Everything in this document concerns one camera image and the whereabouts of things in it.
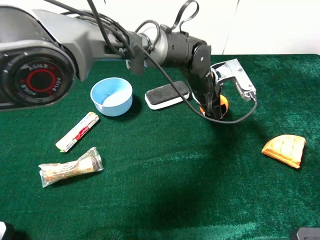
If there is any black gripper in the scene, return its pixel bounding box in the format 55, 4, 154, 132
187, 65, 224, 119

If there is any orange mandarin fruit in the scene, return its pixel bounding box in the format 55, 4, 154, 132
199, 94, 229, 117

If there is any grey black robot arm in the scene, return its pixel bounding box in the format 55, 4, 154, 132
0, 4, 228, 120

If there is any dark grey object bottom right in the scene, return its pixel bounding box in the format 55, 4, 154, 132
289, 227, 320, 240

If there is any black and white eraser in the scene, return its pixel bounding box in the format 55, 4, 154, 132
144, 80, 190, 110

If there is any waffle wedge piece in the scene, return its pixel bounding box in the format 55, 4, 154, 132
261, 134, 306, 169

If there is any light blue plastic bowl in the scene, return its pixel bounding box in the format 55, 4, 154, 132
90, 77, 133, 117

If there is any green velvet table cloth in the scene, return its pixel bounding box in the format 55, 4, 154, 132
0, 55, 320, 240

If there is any white red candy stick pack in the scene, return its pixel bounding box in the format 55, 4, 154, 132
55, 111, 100, 153

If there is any clear wrapped snack bar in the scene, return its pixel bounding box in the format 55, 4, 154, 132
38, 147, 104, 188

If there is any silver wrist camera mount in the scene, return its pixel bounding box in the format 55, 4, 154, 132
210, 58, 257, 102

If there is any black cable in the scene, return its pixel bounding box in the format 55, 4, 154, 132
44, 0, 258, 124

